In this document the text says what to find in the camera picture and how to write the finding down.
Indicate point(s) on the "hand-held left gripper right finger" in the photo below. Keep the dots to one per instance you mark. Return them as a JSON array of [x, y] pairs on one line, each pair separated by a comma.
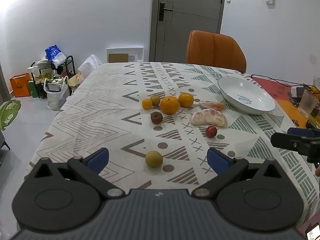
[[217, 160]]

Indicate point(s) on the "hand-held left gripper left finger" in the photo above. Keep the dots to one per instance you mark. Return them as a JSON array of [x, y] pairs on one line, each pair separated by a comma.
[[98, 158]]

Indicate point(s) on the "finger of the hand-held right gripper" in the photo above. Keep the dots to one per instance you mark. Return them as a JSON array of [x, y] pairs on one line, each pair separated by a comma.
[[287, 141], [300, 132]]

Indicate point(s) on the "small red fruit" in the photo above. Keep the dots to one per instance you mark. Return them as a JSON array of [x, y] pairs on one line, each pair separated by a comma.
[[211, 132]]

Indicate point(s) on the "large peeled pomelo segment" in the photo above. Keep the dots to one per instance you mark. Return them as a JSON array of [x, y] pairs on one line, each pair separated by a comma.
[[209, 118]]

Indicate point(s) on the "yellow-green round fruit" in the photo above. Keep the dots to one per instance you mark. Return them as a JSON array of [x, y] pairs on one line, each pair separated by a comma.
[[154, 158]]

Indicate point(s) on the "small peeled pomelo segment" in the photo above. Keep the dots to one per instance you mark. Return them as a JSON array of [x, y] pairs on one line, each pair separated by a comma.
[[212, 105]]

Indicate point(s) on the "white ceramic plate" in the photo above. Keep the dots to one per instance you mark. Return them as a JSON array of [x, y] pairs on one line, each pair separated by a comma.
[[246, 95]]

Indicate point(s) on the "medium orange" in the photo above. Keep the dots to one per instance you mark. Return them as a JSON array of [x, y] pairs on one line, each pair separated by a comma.
[[186, 99]]

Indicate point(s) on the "dark brown wrinkled fruit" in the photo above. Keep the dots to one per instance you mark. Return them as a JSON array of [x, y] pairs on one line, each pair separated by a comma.
[[156, 117]]

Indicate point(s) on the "large orange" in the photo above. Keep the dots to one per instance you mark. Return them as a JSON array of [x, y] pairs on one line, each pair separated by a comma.
[[170, 105]]

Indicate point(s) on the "small orange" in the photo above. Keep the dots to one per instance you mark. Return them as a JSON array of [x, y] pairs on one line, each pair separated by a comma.
[[147, 103]]

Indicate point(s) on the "green-brown round fruit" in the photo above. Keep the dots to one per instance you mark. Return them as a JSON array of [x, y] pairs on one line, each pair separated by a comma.
[[155, 100]]

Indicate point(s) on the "frosted plastic cup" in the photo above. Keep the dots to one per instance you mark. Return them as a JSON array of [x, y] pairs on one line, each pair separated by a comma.
[[308, 103]]

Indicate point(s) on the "white and grey charger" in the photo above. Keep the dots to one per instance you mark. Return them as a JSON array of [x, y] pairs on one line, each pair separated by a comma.
[[297, 91]]

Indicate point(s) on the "red and orange table mat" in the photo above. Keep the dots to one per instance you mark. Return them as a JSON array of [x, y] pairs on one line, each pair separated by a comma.
[[277, 90]]

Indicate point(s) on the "yellow snack packet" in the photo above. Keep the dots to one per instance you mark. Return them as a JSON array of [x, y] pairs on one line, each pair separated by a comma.
[[317, 83]]

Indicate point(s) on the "white plastic bag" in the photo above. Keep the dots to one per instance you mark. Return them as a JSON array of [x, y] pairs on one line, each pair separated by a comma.
[[56, 97]]

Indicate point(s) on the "brown paper bag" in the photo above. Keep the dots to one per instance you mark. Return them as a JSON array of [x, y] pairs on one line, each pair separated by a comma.
[[75, 80]]

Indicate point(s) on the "smartphone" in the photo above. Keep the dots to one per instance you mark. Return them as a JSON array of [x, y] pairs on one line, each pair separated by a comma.
[[313, 231]]

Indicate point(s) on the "clear plastic bag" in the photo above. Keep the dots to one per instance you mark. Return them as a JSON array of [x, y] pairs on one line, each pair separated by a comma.
[[88, 65]]

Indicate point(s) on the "black metal rack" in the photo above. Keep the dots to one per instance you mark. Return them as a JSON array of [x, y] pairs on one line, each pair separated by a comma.
[[70, 65]]

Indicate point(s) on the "green floor mat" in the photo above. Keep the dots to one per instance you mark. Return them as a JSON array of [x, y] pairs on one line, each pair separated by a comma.
[[8, 112]]

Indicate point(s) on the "orange paper bag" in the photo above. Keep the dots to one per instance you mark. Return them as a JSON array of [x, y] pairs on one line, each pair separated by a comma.
[[20, 85]]

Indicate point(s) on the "orange chair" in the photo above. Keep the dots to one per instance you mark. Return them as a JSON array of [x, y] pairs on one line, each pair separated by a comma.
[[215, 51]]

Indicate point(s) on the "white foam packaging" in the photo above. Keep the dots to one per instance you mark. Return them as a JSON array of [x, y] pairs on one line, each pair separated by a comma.
[[136, 53]]

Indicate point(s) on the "blue plastic bag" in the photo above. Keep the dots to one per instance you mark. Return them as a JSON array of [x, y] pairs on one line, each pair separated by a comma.
[[53, 53]]

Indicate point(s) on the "grey door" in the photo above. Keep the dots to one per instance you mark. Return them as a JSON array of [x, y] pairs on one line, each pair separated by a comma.
[[192, 17]]

